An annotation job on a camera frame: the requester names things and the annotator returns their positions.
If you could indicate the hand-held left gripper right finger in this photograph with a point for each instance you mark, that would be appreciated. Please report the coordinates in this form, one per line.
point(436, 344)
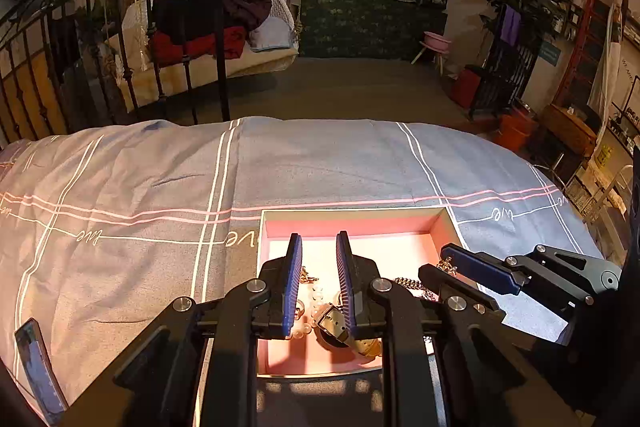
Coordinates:
point(346, 287)

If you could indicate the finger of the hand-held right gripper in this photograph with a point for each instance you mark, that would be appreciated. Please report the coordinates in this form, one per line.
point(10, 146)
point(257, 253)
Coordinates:
point(450, 282)
point(480, 267)

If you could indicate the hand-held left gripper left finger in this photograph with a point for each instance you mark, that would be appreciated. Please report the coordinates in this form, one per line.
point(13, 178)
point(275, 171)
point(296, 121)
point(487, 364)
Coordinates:
point(292, 287)

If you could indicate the pale box with pink lining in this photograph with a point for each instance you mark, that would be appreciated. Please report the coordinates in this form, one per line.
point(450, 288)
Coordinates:
point(400, 247)

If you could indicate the grey checked duvet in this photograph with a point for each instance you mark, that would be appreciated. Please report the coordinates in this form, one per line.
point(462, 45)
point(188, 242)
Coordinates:
point(325, 167)

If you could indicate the orange bucket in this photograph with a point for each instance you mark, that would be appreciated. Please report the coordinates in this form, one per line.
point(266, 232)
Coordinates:
point(515, 134)

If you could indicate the white trolley cart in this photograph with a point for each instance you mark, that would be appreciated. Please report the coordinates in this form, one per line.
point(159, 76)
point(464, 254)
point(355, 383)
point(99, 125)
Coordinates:
point(600, 197)

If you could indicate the brown wooden side table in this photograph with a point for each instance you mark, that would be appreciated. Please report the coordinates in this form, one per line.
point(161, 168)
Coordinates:
point(567, 132)

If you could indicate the red bag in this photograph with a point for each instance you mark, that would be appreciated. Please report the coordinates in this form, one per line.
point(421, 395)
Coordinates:
point(465, 87)

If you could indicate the black metal rack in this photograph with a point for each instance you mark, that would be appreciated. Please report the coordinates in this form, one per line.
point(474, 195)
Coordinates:
point(505, 77)

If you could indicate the pink stool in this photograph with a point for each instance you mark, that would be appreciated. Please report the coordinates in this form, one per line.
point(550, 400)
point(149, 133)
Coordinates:
point(436, 41)

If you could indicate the white hanging swing chair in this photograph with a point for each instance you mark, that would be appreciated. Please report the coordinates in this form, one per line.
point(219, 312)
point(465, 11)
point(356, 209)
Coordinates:
point(280, 57)

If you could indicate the purple towel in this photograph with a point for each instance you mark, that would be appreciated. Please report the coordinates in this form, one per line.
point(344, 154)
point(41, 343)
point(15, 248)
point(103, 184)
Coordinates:
point(511, 27)

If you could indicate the red ladder shelf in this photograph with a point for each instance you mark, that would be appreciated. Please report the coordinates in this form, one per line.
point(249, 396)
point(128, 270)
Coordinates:
point(585, 47)

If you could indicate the light blue cloth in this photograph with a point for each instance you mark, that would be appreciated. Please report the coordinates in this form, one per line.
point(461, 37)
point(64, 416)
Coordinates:
point(270, 34)

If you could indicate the green patterned cabinet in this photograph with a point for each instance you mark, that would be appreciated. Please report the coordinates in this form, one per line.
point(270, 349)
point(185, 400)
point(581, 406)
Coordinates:
point(365, 27)

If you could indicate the black smartphone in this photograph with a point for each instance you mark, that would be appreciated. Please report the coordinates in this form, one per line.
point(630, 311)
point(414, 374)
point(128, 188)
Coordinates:
point(40, 372)

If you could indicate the red cloth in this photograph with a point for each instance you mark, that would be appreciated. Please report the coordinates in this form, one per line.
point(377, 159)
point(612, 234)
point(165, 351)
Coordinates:
point(170, 47)

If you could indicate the dark brown garment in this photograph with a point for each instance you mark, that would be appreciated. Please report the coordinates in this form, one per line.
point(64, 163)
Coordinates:
point(247, 4)

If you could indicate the black garment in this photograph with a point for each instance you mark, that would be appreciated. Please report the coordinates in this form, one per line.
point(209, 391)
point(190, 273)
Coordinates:
point(175, 14)

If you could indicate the black iron bed frame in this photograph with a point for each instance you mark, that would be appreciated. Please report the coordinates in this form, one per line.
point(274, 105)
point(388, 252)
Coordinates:
point(222, 32)

